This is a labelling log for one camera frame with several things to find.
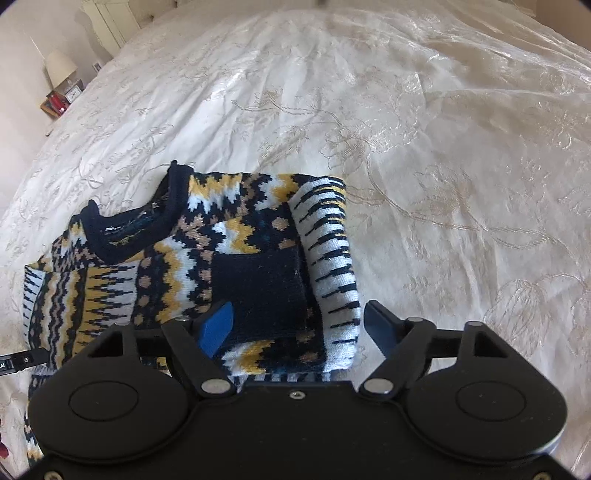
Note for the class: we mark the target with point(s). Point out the small alarm clock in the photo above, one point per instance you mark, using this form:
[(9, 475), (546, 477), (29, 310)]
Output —
[(73, 93)]

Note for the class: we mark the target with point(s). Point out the cream tufted headboard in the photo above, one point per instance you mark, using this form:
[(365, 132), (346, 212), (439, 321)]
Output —
[(111, 24)]

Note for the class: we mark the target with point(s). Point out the cream table lamp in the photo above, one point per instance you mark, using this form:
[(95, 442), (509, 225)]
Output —
[(61, 70)]

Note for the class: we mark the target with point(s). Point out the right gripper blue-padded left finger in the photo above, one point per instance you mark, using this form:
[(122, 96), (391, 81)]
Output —
[(193, 345)]

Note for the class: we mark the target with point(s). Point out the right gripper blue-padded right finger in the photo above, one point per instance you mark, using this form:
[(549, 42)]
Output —
[(405, 345)]

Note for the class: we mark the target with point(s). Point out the white embroidered bedspread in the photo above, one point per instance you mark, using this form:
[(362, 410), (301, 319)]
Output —
[(461, 129)]

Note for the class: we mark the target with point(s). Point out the navy yellow patterned knit sweater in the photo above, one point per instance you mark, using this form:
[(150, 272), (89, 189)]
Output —
[(273, 245)]

